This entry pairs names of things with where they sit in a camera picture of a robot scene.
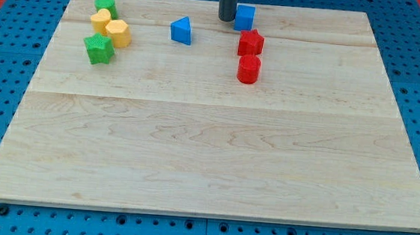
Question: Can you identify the red cylinder block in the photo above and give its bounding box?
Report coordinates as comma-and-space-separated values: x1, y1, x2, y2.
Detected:
237, 55, 261, 85

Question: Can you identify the green star block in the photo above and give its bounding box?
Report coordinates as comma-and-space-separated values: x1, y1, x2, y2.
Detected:
83, 33, 115, 65

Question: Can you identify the light wooden board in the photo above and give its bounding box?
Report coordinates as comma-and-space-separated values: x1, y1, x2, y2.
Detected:
0, 0, 420, 233

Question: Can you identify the blue triangle block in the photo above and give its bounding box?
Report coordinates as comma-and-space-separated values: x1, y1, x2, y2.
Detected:
170, 16, 192, 46

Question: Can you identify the yellow heart block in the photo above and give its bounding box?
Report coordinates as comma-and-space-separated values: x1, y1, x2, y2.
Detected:
90, 8, 112, 36

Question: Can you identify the red star block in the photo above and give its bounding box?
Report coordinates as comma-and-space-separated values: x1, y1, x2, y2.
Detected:
237, 28, 265, 56

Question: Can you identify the blue cube block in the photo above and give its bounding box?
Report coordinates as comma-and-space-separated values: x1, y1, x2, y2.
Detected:
234, 5, 255, 31

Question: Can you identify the green cylinder block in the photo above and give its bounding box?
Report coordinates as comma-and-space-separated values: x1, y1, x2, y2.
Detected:
94, 0, 119, 20

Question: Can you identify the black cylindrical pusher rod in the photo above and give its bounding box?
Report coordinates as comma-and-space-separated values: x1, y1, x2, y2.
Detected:
218, 0, 237, 22

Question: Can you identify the yellow hexagon block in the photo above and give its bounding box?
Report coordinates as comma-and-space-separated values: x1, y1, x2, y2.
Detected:
105, 19, 132, 48

